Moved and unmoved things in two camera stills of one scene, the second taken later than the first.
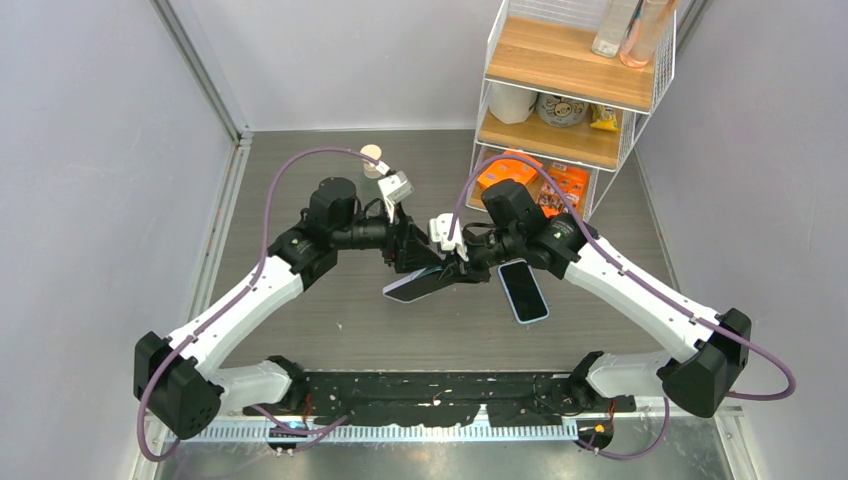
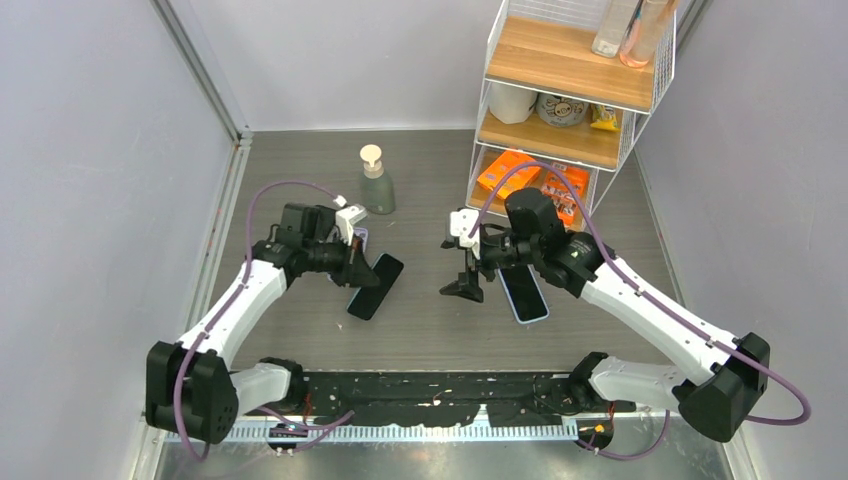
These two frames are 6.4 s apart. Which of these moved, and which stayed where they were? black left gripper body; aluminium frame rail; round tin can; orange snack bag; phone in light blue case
Moved: black left gripper body
Stayed: phone in light blue case; aluminium frame rail; orange snack bag; round tin can
